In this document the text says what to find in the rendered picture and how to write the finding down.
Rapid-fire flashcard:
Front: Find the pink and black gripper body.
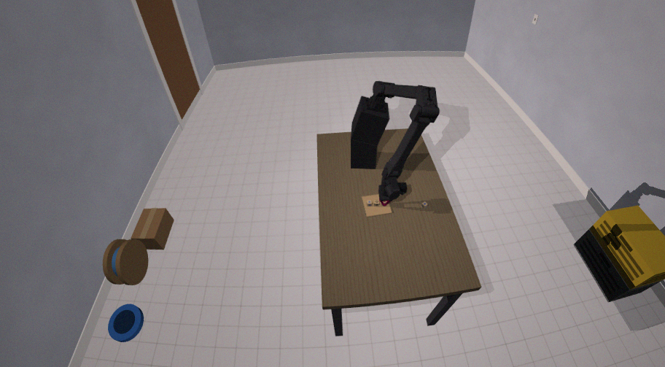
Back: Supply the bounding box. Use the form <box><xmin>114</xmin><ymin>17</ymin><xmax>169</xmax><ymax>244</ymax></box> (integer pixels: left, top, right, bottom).
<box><xmin>378</xmin><ymin>185</ymin><xmax>392</xmax><ymax>201</ymax></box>

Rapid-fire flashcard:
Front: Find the tan flat mat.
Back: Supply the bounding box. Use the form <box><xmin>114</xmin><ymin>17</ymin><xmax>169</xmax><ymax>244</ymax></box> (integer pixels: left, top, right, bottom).
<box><xmin>362</xmin><ymin>194</ymin><xmax>392</xmax><ymax>217</ymax></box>

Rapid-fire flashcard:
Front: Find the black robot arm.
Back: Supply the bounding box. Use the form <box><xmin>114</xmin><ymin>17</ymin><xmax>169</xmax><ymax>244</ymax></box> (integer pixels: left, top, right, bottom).
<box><xmin>364</xmin><ymin>81</ymin><xmax>440</xmax><ymax>200</ymax></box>

